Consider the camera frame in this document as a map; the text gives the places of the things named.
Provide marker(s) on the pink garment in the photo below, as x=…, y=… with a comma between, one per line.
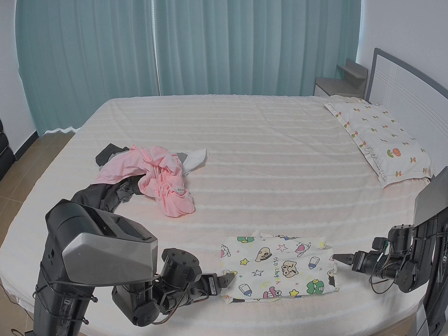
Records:
x=175, y=201

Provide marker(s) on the white printed pyjama top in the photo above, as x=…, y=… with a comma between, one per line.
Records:
x=280, y=268

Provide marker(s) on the black chest of drawers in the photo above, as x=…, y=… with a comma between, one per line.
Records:
x=5, y=152

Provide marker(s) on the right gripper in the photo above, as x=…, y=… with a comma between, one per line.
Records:
x=367, y=263

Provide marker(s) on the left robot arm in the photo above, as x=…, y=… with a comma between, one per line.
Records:
x=105, y=247

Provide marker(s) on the white printed pillow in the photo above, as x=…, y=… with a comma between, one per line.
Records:
x=385, y=142

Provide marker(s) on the grey white bedside table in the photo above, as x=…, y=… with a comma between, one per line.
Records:
x=332, y=86

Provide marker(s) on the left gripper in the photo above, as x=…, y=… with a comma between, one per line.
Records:
x=206, y=287

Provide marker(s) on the pile of clothes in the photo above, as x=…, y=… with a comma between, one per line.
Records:
x=101, y=194

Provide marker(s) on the white garment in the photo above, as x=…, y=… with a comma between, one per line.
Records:
x=196, y=159

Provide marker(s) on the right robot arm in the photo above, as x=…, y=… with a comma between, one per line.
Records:
x=430, y=201

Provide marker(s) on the bed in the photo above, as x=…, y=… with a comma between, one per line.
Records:
x=262, y=145

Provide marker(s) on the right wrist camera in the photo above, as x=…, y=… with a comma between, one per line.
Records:
x=379, y=245

